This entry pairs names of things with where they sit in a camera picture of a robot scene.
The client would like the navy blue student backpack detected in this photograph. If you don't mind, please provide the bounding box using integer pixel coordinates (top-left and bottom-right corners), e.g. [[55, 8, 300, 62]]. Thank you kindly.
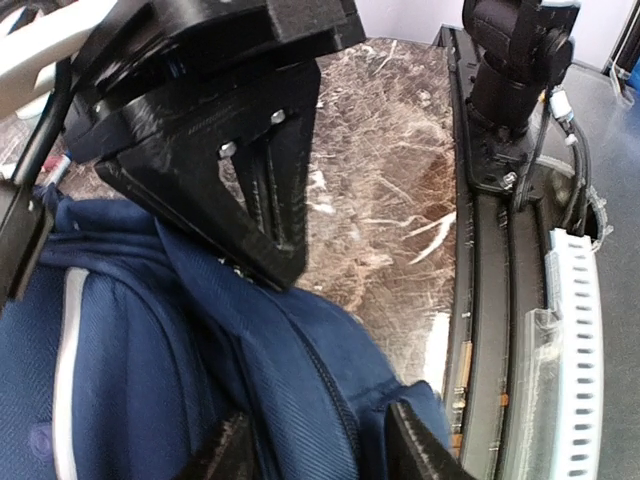
[[1, 191, 449, 479]]

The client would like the grey slotted cable duct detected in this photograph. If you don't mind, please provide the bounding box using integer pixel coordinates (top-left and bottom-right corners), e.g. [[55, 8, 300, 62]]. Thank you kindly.
[[546, 229, 604, 479]]

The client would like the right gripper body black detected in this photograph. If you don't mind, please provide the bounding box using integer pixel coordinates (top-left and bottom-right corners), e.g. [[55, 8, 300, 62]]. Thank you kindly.
[[63, 1, 366, 160]]

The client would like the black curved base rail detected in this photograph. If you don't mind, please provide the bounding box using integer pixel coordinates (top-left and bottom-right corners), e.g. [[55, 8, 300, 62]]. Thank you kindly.
[[437, 26, 546, 479]]

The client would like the white marker red cap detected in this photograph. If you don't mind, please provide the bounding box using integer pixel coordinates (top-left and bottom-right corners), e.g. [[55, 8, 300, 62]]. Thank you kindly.
[[42, 154, 72, 187]]

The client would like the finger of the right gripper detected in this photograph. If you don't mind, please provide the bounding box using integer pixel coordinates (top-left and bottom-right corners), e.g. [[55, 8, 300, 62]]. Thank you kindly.
[[95, 60, 320, 290], [1, 187, 53, 308]]

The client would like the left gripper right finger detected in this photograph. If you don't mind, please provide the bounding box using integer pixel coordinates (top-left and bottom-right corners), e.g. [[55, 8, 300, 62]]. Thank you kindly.
[[387, 402, 473, 480]]

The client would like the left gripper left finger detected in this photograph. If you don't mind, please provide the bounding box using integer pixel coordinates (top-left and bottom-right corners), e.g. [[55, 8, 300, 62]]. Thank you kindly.
[[175, 412, 260, 480]]

